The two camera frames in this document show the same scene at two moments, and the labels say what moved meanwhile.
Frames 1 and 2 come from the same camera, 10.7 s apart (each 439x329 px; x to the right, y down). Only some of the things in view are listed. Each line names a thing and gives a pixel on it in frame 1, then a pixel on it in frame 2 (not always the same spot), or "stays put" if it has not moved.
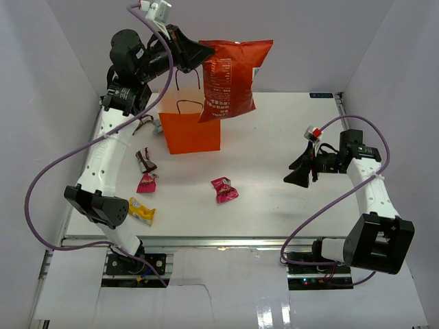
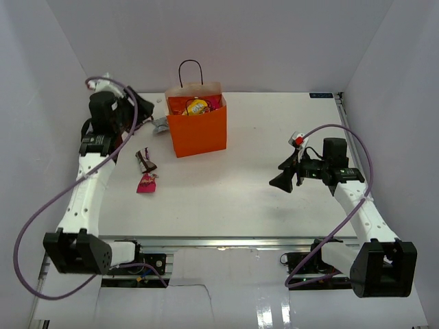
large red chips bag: [228, 77] → [178, 104]
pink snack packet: [147, 184] stays put
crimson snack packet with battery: [223, 190] → [213, 101]
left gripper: [188, 54] → [145, 109]
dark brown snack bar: [146, 164] stays put
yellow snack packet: [136, 210] → [195, 107]
